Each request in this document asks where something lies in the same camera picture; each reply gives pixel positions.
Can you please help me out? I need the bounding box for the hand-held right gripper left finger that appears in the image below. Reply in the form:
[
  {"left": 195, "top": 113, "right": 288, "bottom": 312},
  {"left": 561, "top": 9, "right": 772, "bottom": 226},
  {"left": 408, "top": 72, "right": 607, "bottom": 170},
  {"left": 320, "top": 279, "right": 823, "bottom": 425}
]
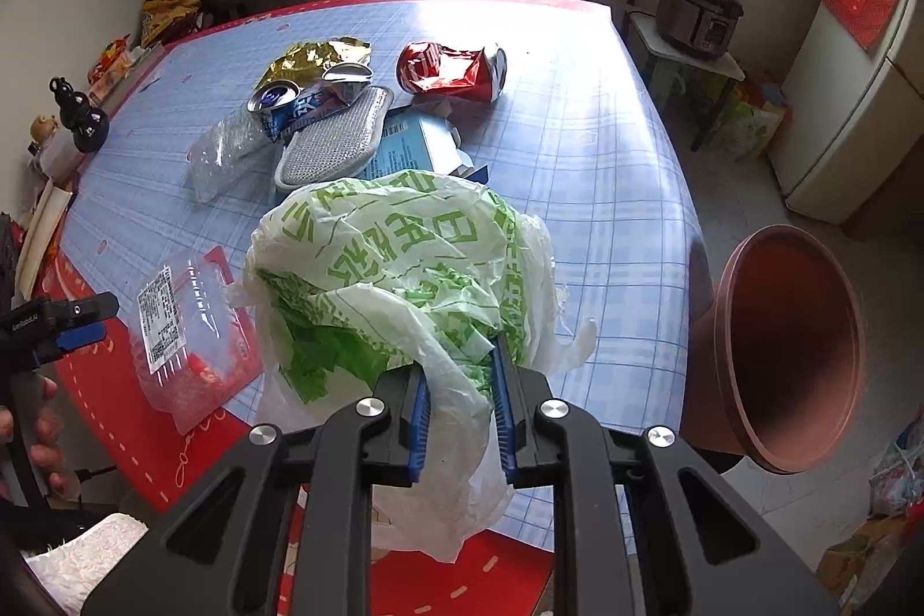
[{"left": 81, "top": 363, "right": 435, "bottom": 616}]

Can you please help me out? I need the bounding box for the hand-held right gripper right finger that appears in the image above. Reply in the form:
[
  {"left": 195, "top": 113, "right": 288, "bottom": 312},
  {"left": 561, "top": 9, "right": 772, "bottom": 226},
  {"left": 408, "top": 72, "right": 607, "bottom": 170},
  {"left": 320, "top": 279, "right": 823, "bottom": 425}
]
[{"left": 491, "top": 338, "right": 842, "bottom": 616}]

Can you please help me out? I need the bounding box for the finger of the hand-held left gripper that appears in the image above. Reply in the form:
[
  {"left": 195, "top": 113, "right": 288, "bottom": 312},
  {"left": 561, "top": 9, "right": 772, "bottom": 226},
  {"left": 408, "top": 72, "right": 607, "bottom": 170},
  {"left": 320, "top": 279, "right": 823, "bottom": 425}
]
[
  {"left": 54, "top": 291, "right": 120, "bottom": 328},
  {"left": 56, "top": 322, "right": 107, "bottom": 352}
]

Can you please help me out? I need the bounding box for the white green printed plastic bag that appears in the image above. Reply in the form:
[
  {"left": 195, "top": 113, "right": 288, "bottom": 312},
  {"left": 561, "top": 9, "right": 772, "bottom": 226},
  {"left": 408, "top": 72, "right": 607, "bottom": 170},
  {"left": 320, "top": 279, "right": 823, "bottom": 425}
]
[{"left": 227, "top": 169, "right": 597, "bottom": 563}]

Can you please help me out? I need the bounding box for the light blue carton box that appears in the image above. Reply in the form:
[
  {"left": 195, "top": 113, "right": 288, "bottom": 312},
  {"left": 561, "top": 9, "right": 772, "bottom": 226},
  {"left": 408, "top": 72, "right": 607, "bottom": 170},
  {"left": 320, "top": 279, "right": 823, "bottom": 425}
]
[{"left": 357, "top": 107, "right": 492, "bottom": 184}]

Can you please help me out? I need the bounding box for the reddish brown trash bin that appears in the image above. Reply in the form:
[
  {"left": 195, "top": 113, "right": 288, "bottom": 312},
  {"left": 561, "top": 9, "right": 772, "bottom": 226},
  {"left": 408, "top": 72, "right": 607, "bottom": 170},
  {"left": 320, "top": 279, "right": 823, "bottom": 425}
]
[{"left": 682, "top": 224, "right": 867, "bottom": 476}]

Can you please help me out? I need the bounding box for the gold snack wrapper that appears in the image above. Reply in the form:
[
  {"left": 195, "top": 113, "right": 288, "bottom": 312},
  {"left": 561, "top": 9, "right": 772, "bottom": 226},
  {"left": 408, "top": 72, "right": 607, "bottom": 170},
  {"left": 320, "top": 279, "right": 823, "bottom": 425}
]
[{"left": 258, "top": 36, "right": 377, "bottom": 98}]

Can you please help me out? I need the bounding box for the person's left hand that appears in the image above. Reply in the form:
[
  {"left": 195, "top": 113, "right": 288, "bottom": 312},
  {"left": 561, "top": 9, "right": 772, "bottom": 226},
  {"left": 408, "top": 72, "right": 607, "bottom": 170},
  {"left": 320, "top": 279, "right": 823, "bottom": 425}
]
[{"left": 27, "top": 375, "right": 68, "bottom": 497}]

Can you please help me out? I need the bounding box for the clear plastic tray with label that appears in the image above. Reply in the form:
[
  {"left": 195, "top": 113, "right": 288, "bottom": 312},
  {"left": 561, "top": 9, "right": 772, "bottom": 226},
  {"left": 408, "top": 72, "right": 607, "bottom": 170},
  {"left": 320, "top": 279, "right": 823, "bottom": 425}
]
[{"left": 137, "top": 247, "right": 264, "bottom": 433}]

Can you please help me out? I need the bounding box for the black gourd figurine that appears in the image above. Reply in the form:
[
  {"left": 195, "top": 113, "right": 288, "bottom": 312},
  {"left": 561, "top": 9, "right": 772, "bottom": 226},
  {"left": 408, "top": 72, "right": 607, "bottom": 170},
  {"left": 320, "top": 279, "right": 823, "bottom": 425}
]
[{"left": 49, "top": 74, "right": 109, "bottom": 155}]

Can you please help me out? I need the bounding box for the crushed clear plastic bottle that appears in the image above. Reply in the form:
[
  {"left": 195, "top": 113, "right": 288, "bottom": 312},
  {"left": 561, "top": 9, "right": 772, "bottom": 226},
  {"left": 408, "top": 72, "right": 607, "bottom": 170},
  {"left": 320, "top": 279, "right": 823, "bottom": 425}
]
[{"left": 186, "top": 103, "right": 279, "bottom": 202}]

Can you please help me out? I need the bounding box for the white fluffy cloth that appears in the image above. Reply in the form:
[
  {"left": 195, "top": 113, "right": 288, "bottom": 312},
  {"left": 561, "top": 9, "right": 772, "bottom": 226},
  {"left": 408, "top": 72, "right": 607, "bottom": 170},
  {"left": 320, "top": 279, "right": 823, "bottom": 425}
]
[{"left": 25, "top": 511, "right": 146, "bottom": 616}]

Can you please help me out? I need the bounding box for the blue plaid tablecloth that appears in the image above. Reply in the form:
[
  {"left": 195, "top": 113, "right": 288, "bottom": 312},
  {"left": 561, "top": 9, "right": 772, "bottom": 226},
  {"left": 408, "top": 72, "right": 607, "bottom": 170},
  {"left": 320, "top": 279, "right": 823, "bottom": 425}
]
[{"left": 54, "top": 0, "right": 712, "bottom": 552}]

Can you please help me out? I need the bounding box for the crushed blue white can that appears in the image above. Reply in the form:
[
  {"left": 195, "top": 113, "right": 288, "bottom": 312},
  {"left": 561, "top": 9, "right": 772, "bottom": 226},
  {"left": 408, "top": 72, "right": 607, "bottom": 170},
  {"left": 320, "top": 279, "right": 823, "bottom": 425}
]
[{"left": 247, "top": 64, "right": 375, "bottom": 144}]

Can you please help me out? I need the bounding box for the grey shoe insole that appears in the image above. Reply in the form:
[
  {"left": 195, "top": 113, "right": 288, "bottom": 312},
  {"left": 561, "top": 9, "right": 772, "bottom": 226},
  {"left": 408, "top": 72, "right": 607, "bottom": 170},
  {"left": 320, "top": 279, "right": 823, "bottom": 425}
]
[{"left": 274, "top": 85, "right": 396, "bottom": 191}]

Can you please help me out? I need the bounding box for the pile of yellow snack bags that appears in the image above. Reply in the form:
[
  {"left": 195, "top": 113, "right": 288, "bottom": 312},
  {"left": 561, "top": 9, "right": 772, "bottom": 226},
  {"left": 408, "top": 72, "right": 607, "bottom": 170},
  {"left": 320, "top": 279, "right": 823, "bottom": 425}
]
[{"left": 140, "top": 0, "right": 203, "bottom": 47}]

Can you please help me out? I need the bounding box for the crushed red can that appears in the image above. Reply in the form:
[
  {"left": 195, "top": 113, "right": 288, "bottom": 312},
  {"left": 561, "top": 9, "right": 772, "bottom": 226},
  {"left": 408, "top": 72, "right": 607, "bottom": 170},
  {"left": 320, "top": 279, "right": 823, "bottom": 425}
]
[{"left": 397, "top": 40, "right": 508, "bottom": 104}]

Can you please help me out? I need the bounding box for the cardboard box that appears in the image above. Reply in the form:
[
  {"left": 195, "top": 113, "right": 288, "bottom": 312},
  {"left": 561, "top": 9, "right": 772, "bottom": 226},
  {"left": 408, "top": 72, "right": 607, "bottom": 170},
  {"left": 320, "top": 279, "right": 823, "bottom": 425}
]
[{"left": 815, "top": 515, "right": 911, "bottom": 603}]

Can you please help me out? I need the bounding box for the colourful printed bag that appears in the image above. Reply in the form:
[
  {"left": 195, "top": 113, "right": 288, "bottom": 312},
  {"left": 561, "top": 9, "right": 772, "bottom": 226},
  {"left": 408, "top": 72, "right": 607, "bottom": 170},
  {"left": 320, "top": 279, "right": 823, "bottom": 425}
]
[{"left": 711, "top": 82, "right": 788, "bottom": 159}]

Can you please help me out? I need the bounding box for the small white-topped side table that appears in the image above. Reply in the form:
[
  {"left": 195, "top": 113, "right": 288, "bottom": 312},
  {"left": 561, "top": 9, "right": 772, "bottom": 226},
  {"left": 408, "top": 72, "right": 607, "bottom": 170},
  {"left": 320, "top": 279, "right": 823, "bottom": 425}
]
[{"left": 624, "top": 10, "right": 746, "bottom": 151}]

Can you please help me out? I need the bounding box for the white refrigerator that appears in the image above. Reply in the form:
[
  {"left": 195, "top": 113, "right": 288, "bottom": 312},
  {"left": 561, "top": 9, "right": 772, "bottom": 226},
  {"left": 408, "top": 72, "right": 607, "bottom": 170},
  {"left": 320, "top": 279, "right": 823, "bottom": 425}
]
[{"left": 769, "top": 0, "right": 924, "bottom": 227}]

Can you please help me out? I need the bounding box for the dark pressure cooker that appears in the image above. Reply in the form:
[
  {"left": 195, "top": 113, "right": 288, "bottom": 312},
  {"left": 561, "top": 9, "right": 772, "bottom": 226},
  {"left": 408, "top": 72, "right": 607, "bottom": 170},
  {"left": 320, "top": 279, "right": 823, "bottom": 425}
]
[{"left": 654, "top": 0, "right": 744, "bottom": 60}]

